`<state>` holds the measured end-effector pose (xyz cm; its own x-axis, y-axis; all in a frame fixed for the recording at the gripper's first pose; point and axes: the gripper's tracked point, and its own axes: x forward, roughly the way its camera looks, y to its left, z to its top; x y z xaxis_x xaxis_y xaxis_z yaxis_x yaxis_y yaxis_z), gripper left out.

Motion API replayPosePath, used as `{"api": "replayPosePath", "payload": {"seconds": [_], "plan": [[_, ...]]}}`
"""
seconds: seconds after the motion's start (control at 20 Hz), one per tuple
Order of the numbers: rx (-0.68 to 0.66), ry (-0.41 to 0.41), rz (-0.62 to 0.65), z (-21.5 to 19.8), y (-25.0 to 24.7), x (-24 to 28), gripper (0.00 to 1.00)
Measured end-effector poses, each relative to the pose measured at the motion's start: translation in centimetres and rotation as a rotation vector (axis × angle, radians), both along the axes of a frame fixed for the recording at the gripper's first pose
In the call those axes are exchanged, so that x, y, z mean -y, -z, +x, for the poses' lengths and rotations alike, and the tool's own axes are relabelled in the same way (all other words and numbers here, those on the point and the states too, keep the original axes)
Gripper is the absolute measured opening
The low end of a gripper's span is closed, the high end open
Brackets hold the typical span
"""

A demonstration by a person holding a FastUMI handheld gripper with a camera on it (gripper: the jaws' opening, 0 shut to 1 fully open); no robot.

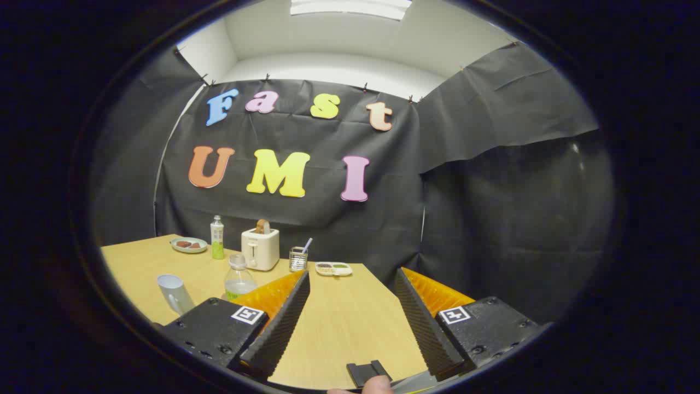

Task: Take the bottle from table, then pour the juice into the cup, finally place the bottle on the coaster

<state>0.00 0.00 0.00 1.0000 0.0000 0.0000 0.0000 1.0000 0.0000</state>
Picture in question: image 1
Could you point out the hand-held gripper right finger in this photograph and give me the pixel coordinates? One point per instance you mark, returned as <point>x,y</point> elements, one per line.
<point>424,323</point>

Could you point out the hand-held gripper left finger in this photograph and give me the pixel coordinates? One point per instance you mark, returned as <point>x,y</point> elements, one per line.
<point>276,328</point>

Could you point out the green label juice bottle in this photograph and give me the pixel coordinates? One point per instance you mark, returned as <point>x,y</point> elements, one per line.
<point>239,284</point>

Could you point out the white cup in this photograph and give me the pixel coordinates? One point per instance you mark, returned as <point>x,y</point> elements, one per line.
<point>175,293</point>

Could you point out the slim green drink bottle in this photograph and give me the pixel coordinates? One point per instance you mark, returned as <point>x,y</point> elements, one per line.
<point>217,241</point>

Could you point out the wooden table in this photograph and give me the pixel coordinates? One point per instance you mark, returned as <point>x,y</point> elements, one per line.
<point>342,328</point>

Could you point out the white toaster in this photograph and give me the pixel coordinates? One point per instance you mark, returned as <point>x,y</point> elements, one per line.
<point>261,249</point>

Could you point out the white divided dish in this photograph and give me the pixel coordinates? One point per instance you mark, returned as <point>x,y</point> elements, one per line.
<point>333,269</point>

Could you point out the pale straw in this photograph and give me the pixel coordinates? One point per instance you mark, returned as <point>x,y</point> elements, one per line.
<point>307,245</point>

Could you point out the brown bread slice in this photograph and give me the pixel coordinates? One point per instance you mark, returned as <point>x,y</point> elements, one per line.
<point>263,225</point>

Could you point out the pale green plate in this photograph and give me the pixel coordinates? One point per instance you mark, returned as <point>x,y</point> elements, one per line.
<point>188,249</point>

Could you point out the ceiling light panel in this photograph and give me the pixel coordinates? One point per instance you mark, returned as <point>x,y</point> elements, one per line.
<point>350,7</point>

